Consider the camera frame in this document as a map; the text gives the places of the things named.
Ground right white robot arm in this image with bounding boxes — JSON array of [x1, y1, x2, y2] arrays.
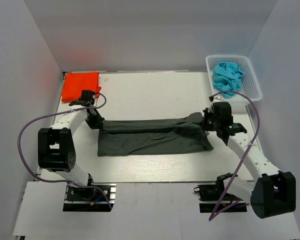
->
[[200, 102, 296, 219]]

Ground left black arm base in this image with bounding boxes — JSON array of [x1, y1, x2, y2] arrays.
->
[[62, 183, 117, 213]]

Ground folded orange t-shirt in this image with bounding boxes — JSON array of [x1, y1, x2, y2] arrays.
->
[[61, 72, 102, 103]]

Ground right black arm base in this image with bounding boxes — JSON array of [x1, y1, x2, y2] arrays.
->
[[193, 183, 247, 214]]

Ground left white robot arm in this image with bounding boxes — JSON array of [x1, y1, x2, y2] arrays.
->
[[38, 90, 105, 200]]

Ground dark grey t-shirt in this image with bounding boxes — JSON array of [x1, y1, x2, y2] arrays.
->
[[97, 112, 214, 157]]

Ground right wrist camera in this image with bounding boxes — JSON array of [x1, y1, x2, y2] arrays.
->
[[208, 95, 224, 102]]

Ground white plastic basket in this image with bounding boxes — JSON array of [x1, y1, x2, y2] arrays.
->
[[205, 54, 263, 106]]

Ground crumpled light blue t-shirt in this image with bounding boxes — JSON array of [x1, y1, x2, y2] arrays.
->
[[212, 62, 246, 99]]

